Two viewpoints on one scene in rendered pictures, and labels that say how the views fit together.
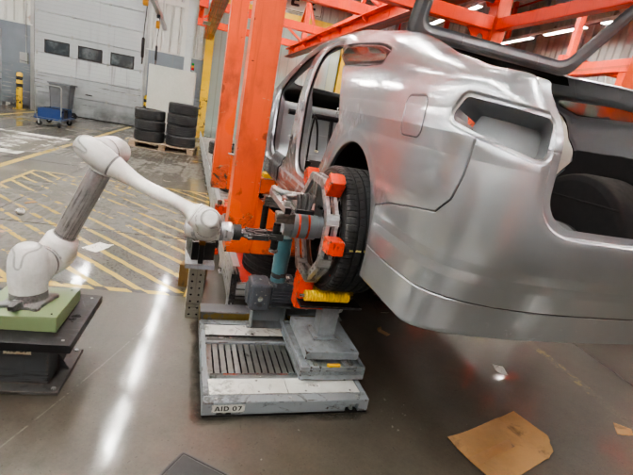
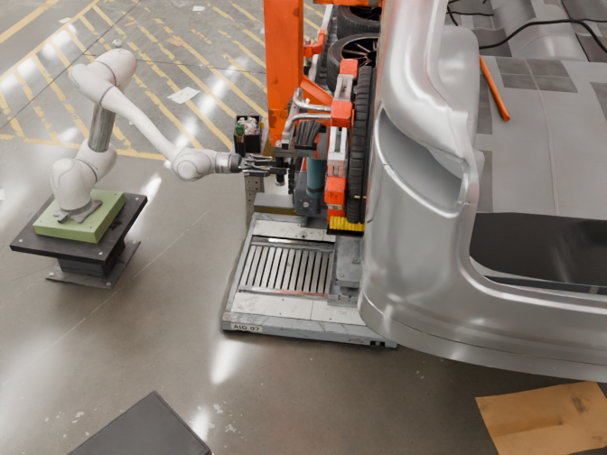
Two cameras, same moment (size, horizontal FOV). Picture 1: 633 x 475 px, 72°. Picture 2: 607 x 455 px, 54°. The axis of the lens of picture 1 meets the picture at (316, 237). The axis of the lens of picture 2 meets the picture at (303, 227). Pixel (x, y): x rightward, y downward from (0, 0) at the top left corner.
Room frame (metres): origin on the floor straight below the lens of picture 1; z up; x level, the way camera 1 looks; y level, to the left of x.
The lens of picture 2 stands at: (0.25, -0.75, 2.27)
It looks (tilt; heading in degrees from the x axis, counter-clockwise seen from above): 42 degrees down; 26
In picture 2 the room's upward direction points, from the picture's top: straight up
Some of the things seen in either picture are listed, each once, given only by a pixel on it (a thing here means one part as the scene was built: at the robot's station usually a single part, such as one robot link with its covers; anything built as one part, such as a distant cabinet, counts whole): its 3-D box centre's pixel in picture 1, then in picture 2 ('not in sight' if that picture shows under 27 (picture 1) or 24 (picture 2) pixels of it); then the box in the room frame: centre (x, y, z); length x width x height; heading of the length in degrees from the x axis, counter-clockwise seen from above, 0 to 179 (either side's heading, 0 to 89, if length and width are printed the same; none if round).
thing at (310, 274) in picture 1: (314, 226); (340, 144); (2.21, 0.02, 0.85); 0.54 x 0.07 x 0.54; 19
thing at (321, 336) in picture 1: (326, 318); (370, 238); (2.26, -0.14, 0.32); 0.40 x 0.30 x 0.28; 19
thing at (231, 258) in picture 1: (223, 227); (318, 69); (3.79, 0.85, 0.28); 2.47 x 0.09 x 0.22; 19
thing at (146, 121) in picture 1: (166, 125); not in sight; (10.13, 3.88, 0.55); 1.40 x 0.80 x 1.09; 102
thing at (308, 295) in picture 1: (326, 296); (357, 224); (2.12, -0.11, 0.51); 0.29 x 0.06 x 0.06; 109
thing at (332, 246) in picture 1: (332, 246); (335, 190); (1.91, -0.08, 0.85); 0.09 x 0.08 x 0.07; 19
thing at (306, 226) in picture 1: (300, 224); (323, 143); (2.18, 0.09, 0.85); 0.21 x 0.14 x 0.14; 109
